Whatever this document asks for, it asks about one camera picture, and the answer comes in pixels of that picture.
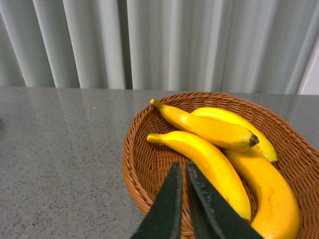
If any grey pleated curtain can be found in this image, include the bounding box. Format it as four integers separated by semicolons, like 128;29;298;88
0;0;319;95

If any yellow banana front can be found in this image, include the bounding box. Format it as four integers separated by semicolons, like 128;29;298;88
147;131;251;222

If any large yellow banana in basket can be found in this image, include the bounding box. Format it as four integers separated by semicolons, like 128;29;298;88
222;149;301;239

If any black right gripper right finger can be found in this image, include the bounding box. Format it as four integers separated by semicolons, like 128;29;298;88
186;162;262;239

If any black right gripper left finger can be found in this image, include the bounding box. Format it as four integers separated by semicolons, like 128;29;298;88
131;161;183;239

